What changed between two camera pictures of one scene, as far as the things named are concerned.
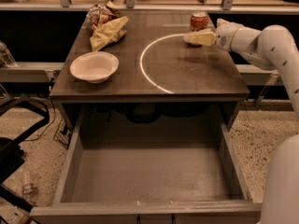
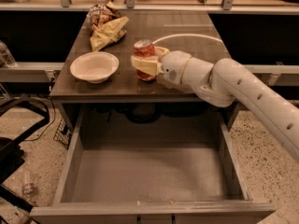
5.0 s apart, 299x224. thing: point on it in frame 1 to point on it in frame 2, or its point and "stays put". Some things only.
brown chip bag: [100, 14] stays put
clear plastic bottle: [6, 58] stays put
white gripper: [226, 36] to [173, 65]
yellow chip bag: [109, 33] stays put
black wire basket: [63, 133] stays put
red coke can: [198, 21] to [144, 48]
